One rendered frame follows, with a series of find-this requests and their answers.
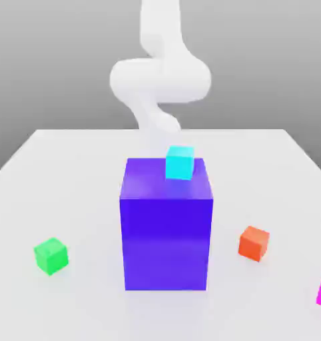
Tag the small cyan cube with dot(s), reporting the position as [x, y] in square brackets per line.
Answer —
[179, 163]

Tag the small orange cube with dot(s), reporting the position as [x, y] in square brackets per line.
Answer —
[253, 243]

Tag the small green cube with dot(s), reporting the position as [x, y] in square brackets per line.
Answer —
[51, 257]

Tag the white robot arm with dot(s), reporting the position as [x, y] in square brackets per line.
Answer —
[160, 80]

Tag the large purple box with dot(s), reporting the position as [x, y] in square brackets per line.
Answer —
[165, 234]

